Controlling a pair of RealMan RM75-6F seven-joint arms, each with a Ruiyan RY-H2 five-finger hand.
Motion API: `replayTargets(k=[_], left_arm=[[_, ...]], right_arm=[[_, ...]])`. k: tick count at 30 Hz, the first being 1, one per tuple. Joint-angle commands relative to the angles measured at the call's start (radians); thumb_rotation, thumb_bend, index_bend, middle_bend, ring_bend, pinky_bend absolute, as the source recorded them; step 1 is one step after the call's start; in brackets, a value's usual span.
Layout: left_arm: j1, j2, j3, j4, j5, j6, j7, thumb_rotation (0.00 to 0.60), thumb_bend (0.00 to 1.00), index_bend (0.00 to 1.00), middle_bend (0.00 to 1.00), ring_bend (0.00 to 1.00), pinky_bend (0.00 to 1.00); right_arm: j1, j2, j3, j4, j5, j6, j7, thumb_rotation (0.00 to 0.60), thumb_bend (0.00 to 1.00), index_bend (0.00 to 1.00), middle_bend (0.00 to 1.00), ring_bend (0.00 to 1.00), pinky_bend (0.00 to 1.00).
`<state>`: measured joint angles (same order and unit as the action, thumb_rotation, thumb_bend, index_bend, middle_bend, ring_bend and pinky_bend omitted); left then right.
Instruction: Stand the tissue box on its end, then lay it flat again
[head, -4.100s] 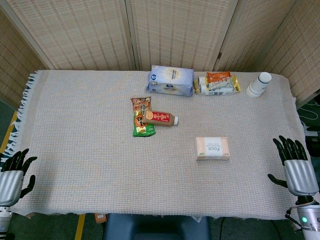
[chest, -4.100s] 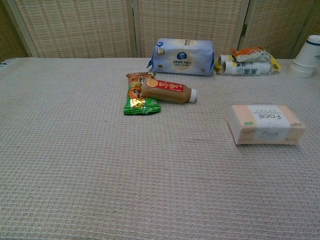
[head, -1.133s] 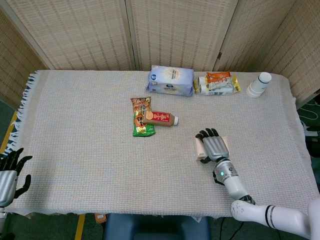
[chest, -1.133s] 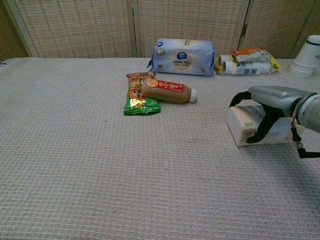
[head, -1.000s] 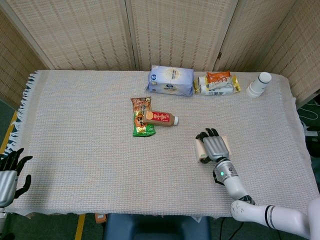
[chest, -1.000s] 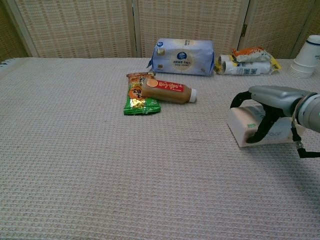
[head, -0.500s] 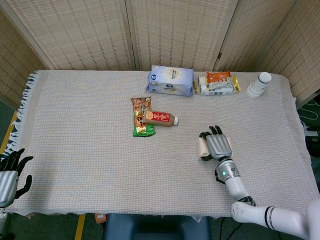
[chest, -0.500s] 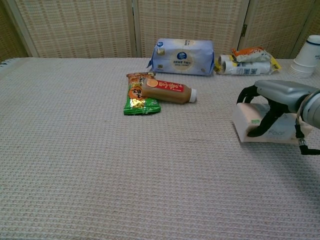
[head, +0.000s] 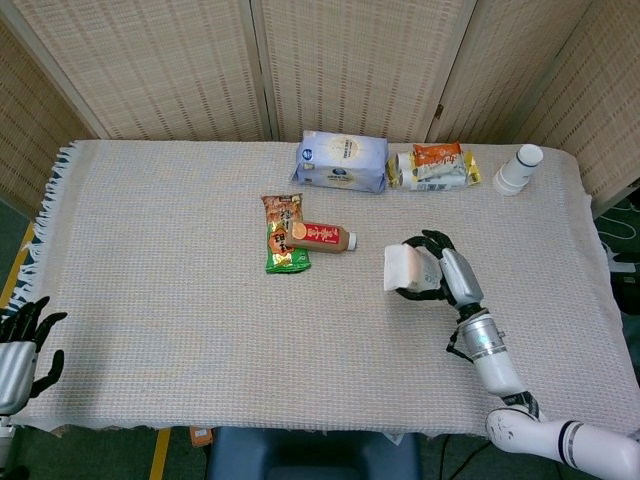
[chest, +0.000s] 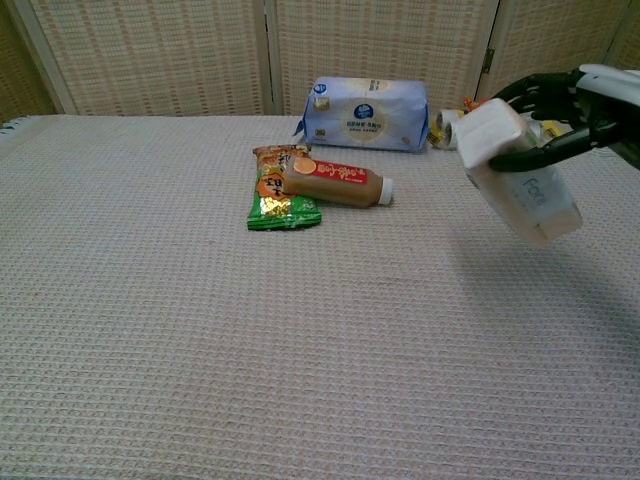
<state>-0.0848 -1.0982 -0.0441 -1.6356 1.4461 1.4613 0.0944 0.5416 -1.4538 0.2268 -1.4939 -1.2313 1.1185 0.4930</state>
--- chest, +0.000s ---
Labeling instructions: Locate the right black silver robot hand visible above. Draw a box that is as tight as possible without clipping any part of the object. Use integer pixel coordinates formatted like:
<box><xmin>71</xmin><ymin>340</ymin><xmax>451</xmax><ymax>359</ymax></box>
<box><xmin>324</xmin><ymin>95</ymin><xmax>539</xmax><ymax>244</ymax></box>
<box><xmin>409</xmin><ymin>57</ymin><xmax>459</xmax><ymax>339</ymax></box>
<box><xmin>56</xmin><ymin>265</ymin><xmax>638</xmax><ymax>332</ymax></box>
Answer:
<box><xmin>487</xmin><ymin>63</ymin><xmax>640</xmax><ymax>174</ymax></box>

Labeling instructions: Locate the white box with barcode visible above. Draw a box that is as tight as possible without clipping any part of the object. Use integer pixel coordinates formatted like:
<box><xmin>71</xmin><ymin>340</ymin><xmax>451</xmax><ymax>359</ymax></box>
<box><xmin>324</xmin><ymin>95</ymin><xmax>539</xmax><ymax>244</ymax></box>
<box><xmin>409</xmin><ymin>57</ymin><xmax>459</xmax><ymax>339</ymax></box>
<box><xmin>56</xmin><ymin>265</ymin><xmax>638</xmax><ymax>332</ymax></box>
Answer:
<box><xmin>457</xmin><ymin>97</ymin><xmax>584</xmax><ymax>247</ymax></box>

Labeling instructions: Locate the blue soft tissue pack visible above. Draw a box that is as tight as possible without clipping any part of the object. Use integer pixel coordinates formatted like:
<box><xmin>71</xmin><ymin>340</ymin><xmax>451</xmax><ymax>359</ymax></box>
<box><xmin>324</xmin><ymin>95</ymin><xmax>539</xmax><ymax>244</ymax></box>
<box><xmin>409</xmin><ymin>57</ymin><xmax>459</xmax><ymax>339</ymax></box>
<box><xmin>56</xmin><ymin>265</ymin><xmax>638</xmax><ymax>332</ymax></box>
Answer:
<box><xmin>292</xmin><ymin>75</ymin><xmax>430</xmax><ymax>154</ymax></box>

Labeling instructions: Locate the woven folding screen panel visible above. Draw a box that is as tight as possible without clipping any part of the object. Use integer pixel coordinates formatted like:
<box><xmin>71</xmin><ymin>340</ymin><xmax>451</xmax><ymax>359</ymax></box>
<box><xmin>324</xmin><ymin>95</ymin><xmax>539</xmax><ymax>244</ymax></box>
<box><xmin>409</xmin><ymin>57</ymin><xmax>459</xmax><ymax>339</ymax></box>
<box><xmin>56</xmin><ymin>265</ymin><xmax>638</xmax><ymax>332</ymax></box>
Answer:
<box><xmin>582</xmin><ymin>0</ymin><xmax>640</xmax><ymax>74</ymax></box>
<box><xmin>264</xmin><ymin>0</ymin><xmax>501</xmax><ymax>117</ymax></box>
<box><xmin>0</xmin><ymin>0</ymin><xmax>59</xmax><ymax>126</ymax></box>
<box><xmin>474</xmin><ymin>0</ymin><xmax>631</xmax><ymax>119</ymax></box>
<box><xmin>9</xmin><ymin>0</ymin><xmax>276</xmax><ymax>117</ymax></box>

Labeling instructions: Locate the orange yellow snack package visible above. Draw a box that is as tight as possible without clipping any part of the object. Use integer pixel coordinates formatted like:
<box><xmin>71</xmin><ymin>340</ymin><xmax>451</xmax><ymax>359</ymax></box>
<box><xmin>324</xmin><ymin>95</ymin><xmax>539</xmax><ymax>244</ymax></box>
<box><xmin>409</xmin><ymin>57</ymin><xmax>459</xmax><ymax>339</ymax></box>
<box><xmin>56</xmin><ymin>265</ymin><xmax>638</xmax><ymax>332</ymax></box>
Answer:
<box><xmin>429</xmin><ymin>107</ymin><xmax>564</xmax><ymax>151</ymax></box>

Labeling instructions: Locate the brown milk tea bottle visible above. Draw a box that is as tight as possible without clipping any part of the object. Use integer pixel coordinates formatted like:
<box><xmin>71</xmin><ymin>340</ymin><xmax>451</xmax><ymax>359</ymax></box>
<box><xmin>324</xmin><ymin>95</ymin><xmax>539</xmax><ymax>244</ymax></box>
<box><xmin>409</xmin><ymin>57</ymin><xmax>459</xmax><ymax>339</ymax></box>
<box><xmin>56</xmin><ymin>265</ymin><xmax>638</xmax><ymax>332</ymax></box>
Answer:
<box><xmin>282</xmin><ymin>157</ymin><xmax>395</xmax><ymax>207</ymax></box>

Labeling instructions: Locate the green orange snack packet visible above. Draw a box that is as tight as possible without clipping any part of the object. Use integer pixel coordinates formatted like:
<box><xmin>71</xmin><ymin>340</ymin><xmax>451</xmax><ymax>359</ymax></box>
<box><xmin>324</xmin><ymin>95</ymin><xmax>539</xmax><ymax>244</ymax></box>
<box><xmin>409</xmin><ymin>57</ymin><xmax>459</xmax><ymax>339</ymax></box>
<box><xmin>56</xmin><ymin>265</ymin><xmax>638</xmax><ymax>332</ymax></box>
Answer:
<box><xmin>246</xmin><ymin>144</ymin><xmax>324</xmax><ymax>232</ymax></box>

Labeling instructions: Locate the beige woven tablecloth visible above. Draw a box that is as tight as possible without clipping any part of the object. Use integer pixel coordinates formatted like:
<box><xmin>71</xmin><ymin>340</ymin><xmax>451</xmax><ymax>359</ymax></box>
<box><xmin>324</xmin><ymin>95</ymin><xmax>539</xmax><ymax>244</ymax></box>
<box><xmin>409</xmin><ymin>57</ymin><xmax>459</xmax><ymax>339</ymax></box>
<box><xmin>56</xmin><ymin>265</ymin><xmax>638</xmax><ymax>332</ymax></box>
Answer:
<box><xmin>0</xmin><ymin>114</ymin><xmax>640</xmax><ymax>480</ymax></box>

